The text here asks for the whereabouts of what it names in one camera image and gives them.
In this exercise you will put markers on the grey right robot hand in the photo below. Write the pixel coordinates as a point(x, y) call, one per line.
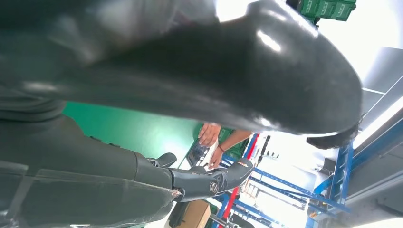
point(94, 176)

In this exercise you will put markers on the black tablet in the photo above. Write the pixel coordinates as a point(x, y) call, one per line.
point(196, 154)

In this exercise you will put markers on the small cardboard box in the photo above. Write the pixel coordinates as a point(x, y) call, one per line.
point(196, 215)

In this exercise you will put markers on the person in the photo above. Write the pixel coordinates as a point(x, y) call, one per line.
point(226, 143)

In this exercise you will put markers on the red pole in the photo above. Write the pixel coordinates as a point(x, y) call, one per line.
point(233, 195)

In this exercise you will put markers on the green crate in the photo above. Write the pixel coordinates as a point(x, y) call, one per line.
point(329, 8)
point(234, 151)

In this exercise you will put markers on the blue metal rack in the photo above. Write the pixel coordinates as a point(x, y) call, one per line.
point(340, 176)

